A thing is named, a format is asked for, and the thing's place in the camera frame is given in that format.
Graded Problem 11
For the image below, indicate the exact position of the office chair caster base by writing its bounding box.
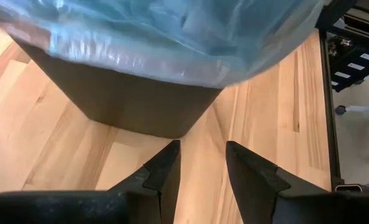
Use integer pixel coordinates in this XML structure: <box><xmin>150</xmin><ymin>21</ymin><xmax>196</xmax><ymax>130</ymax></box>
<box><xmin>335</xmin><ymin>104</ymin><xmax>369</xmax><ymax>164</ymax></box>

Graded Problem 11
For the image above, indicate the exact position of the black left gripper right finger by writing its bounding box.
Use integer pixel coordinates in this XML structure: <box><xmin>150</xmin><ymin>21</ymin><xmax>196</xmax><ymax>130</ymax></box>
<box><xmin>226</xmin><ymin>141</ymin><xmax>369</xmax><ymax>224</ymax></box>

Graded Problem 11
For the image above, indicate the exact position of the black equipment with white labels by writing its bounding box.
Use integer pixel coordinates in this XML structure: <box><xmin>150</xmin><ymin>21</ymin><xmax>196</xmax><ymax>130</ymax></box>
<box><xmin>326</xmin><ymin>34</ymin><xmax>369</xmax><ymax>93</ymax></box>

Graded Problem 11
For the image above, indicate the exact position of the black trash bin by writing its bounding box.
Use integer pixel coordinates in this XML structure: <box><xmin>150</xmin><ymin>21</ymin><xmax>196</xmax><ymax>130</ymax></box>
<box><xmin>11</xmin><ymin>37</ymin><xmax>224</xmax><ymax>140</ymax></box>

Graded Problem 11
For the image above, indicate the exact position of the black aluminium table frame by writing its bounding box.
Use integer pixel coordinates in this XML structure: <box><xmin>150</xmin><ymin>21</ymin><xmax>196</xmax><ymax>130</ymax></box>
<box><xmin>315</xmin><ymin>0</ymin><xmax>364</xmax><ymax>194</ymax></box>

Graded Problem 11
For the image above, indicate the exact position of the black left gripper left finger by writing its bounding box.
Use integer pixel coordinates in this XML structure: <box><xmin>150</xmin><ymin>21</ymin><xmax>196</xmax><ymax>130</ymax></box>
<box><xmin>0</xmin><ymin>139</ymin><xmax>182</xmax><ymax>224</ymax></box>

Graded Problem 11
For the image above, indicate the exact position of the blue plastic trash bag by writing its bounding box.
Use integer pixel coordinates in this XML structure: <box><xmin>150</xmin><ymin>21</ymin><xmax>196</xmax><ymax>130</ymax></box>
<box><xmin>0</xmin><ymin>0</ymin><xmax>325</xmax><ymax>90</ymax></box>

